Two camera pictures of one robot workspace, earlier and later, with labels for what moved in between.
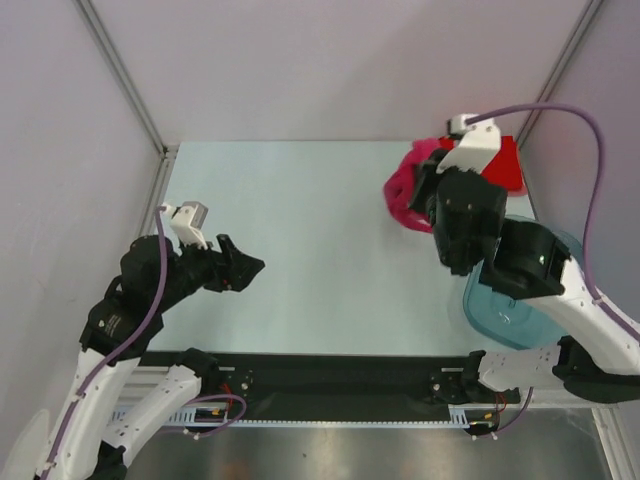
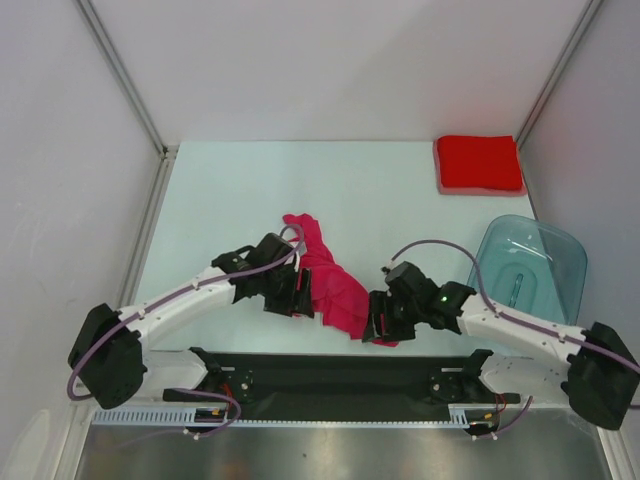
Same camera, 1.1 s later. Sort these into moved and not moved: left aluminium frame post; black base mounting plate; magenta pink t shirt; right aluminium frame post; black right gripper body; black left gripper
Moved: black left gripper; magenta pink t shirt; black right gripper body
Not moved: right aluminium frame post; left aluminium frame post; black base mounting plate
